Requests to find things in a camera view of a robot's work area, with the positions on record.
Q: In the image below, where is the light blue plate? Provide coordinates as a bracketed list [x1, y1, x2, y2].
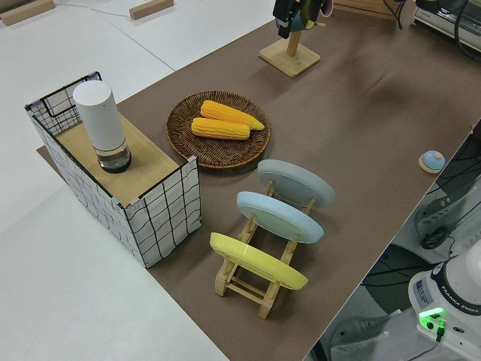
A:
[236, 191, 325, 244]

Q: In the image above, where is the wire grid storage box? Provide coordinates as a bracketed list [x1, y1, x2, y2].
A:
[24, 70, 202, 268]

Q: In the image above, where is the yellow corn cob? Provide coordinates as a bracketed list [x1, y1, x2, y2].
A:
[191, 117, 251, 141]
[200, 99, 265, 132]

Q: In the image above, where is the white power strip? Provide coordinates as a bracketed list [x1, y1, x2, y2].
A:
[413, 184, 473, 242]

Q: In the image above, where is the light wooden cabinet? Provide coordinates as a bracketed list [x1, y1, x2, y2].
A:
[333, 0, 400, 20]

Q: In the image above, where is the yellow plate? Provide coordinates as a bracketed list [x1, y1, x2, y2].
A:
[209, 232, 310, 291]

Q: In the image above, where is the long wooden block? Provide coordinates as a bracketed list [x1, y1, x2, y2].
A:
[0, 0, 54, 26]
[129, 0, 175, 20]

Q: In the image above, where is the wooden mug tree stand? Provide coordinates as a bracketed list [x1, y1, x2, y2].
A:
[258, 0, 328, 79]

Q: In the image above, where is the green lit base cable plug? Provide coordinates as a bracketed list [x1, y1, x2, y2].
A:
[411, 318, 448, 361]

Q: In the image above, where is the round brown wicker basket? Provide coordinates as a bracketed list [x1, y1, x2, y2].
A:
[165, 90, 272, 170]

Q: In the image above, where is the upper yellow corn cob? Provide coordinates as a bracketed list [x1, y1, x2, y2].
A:
[200, 99, 265, 132]

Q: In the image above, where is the dark blue mug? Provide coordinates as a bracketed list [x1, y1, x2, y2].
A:
[291, 0, 323, 32]

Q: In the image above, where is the cream toaster oven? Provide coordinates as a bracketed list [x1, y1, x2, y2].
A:
[412, 0, 481, 41]

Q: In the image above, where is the grey plate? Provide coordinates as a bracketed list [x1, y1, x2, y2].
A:
[257, 159, 336, 211]

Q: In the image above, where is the brown table mat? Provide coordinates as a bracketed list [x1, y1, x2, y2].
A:
[36, 0, 481, 361]

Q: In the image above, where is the black power adapter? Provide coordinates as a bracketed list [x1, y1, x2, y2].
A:
[420, 227, 450, 250]

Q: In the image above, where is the lower yellow corn cob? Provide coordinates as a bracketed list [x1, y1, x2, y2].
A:
[191, 117, 251, 141]

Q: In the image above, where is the black hanging cable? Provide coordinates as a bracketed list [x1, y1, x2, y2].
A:
[452, 0, 481, 63]

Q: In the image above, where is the wooden plate rack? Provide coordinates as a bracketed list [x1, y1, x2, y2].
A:
[214, 180, 316, 320]

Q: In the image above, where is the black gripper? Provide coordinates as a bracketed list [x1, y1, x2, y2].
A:
[272, 0, 302, 38]

